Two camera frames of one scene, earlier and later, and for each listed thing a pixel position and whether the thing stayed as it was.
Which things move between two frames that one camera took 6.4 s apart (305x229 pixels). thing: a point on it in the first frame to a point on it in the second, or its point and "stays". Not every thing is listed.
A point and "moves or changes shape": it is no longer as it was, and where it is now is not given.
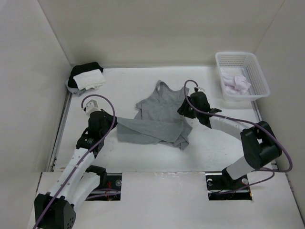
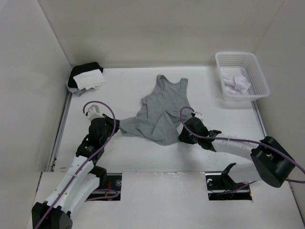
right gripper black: [183, 109] to [183, 137]
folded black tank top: [76, 70] stays
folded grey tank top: [75, 91] stays
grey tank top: [159, 119] moves or changes shape
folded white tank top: [93, 79] stays
